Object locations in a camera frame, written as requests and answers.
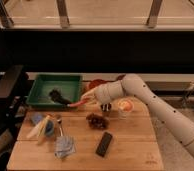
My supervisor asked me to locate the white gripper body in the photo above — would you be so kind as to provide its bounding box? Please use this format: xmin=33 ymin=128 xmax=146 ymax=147
xmin=95 ymin=81 xmax=124 ymax=104

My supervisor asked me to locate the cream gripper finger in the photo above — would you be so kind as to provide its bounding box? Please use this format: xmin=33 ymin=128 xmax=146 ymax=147
xmin=81 ymin=87 xmax=96 ymax=97
xmin=86 ymin=99 xmax=97 ymax=105

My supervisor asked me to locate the red chili pepper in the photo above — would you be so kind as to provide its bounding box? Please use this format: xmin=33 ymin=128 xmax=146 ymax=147
xmin=67 ymin=99 xmax=88 ymax=108

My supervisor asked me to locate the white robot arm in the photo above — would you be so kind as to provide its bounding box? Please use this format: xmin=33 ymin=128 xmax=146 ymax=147
xmin=81 ymin=74 xmax=194 ymax=158

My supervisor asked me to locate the red bowl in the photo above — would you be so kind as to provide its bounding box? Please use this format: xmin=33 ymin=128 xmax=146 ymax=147
xmin=88 ymin=79 xmax=107 ymax=90

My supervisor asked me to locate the purple bowl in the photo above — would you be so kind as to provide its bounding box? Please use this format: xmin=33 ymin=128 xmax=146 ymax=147
xmin=116 ymin=74 xmax=125 ymax=81

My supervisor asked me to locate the blue small bowl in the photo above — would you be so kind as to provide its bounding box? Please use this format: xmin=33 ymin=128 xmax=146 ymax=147
xmin=45 ymin=121 xmax=54 ymax=137

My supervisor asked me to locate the small metal cup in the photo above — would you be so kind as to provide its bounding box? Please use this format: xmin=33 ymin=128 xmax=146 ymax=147
xmin=100 ymin=103 xmax=112 ymax=116

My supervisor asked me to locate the dark red grape bunch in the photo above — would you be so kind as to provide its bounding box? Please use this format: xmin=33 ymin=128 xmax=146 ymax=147
xmin=86 ymin=113 xmax=109 ymax=130

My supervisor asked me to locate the clear glass with orange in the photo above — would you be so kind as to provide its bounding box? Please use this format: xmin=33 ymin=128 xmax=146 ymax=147
xmin=117 ymin=99 xmax=134 ymax=118

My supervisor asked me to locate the green plastic tray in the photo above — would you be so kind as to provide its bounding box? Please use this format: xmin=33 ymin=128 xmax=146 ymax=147
xmin=27 ymin=74 xmax=82 ymax=108

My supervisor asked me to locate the dark object in tray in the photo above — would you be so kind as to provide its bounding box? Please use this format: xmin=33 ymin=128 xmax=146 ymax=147
xmin=49 ymin=89 xmax=71 ymax=105

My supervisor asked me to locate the metal spoon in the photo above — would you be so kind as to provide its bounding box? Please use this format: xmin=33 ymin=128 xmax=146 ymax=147
xmin=57 ymin=118 xmax=63 ymax=136

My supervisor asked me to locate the wooden cutting board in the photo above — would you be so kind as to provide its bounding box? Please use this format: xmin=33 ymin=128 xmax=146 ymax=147
xmin=7 ymin=98 xmax=164 ymax=171

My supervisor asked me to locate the black rectangular block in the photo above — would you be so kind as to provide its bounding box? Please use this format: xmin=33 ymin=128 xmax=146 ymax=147
xmin=95 ymin=132 xmax=113 ymax=157

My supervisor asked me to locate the blue crumpled cloth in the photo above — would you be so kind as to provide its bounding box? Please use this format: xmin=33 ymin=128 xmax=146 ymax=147
xmin=55 ymin=136 xmax=75 ymax=158

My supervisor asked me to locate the blue sponge piece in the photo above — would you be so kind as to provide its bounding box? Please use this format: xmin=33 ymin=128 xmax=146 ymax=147
xmin=30 ymin=113 xmax=43 ymax=125

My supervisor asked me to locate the black equipment on left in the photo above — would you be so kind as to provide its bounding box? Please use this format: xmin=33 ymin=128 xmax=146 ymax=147
xmin=0 ymin=65 xmax=28 ymax=171

